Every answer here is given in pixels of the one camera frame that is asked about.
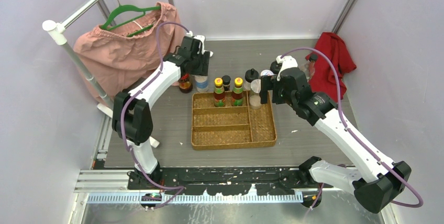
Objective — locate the woven divided tray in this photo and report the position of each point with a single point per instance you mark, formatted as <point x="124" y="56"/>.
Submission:
<point x="231" y="127"/>

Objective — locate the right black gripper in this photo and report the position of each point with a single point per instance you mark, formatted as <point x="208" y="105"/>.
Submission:
<point x="269" y="82"/>

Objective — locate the small black cap bottle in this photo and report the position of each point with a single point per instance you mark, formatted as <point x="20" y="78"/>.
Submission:
<point x="226" y="82"/>

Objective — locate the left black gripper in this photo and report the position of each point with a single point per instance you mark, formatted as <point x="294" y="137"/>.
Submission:
<point x="203" y="69"/>

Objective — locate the silver lid tall glass jar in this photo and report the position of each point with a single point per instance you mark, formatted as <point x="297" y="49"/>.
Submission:
<point x="254" y="94"/>

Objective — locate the white garment rack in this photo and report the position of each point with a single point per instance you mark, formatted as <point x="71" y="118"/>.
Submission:
<point x="56" y="30"/>

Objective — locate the black lid spice grinder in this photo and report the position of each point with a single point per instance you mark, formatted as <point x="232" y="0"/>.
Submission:
<point x="250" y="75"/>

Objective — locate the white lid sauce jar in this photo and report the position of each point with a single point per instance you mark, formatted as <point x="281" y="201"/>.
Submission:
<point x="266" y="73"/>

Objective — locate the red cloth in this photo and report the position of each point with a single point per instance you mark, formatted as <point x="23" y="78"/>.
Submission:
<point x="325" y="79"/>

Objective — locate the red lid sauce jar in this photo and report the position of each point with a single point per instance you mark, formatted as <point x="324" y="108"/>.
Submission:
<point x="185" y="84"/>

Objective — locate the yellow cap sauce bottle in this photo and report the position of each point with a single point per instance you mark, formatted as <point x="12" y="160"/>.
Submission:
<point x="237" y="92"/>
<point x="219" y="93"/>

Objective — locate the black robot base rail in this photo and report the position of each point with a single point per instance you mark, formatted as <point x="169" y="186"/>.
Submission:
<point x="230" y="181"/>

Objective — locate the pink skirt garment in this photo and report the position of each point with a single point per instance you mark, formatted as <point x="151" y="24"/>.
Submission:
<point x="120" y="57"/>

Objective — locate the clear vinegar bottle red label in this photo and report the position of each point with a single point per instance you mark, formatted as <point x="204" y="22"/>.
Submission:
<point x="308" y="66"/>

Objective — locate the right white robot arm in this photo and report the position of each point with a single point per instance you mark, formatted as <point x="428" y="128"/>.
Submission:
<point x="376" y="181"/>

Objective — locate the silver lid pepper jar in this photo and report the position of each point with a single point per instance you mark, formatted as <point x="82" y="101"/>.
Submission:
<point x="201" y="83"/>

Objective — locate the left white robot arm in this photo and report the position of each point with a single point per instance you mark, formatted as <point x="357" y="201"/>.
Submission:
<point x="132" y="118"/>

